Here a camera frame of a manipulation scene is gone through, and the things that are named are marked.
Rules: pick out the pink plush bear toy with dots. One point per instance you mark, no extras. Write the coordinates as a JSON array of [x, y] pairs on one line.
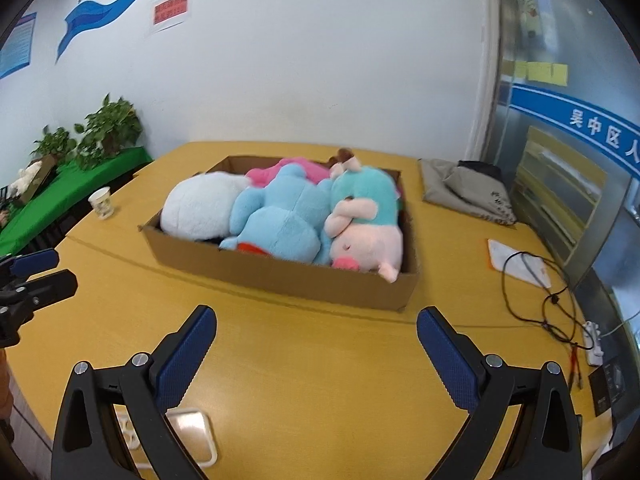
[[262, 174]]

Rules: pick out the red notice sign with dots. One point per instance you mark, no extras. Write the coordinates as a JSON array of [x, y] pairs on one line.
[[171, 11]]

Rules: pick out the white power strip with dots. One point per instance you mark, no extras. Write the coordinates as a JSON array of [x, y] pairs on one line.
[[593, 342]]

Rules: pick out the blue wall poster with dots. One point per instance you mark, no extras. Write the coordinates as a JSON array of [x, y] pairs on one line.
[[17, 45]]

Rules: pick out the white fluffy toy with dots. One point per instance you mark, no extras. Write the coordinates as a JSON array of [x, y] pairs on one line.
[[22, 177]]

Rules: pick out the white plastic tray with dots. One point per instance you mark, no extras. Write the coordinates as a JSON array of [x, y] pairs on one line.
[[192, 435]]

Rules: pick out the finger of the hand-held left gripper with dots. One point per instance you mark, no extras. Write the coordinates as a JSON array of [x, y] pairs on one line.
[[37, 261], [47, 287]]

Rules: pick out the printed paper cup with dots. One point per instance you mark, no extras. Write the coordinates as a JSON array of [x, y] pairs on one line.
[[101, 205]]

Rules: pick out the pink pig plush teal body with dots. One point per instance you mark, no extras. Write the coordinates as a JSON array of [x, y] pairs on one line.
[[365, 245]]

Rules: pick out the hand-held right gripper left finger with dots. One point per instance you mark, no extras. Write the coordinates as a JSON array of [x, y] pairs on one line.
[[187, 355]]

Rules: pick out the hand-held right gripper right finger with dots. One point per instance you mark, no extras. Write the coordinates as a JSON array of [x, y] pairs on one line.
[[445, 355]]

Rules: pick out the light blue plush toy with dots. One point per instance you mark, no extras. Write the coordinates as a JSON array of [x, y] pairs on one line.
[[285, 220]]

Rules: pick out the blue door band sign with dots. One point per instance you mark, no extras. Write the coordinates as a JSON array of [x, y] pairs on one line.
[[560, 110]]

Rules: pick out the black cloth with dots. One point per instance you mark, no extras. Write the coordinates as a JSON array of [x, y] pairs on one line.
[[480, 169]]

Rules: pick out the row of yellow sticky notes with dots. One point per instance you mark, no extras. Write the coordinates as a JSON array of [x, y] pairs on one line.
[[540, 72]]

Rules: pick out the green table cloth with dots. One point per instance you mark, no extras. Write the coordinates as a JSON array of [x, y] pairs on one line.
[[75, 190]]

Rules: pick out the beige cloth bag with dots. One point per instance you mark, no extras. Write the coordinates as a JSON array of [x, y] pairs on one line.
[[465, 195]]

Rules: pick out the blue wave wall decal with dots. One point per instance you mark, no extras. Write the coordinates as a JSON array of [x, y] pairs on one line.
[[95, 12]]

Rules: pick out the white plush toy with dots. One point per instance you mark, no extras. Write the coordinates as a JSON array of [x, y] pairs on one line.
[[200, 205]]

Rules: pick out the white plug adapter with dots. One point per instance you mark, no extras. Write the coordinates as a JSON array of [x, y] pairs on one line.
[[127, 430]]

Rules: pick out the small cardboard box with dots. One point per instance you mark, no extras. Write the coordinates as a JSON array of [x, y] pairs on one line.
[[40, 182]]

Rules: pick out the glass door with metal frame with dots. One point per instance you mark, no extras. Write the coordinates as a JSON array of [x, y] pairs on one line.
[[575, 35]]

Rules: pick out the white paper pad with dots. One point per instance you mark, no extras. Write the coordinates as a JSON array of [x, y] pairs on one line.
[[520, 265]]

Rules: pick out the black flat device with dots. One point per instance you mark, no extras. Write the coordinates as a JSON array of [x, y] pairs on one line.
[[607, 387]]

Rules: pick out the large cardboard box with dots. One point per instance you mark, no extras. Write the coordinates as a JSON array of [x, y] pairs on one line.
[[280, 280]]

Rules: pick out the cartoon door poster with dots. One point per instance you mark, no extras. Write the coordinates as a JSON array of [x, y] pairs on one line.
[[530, 7]]

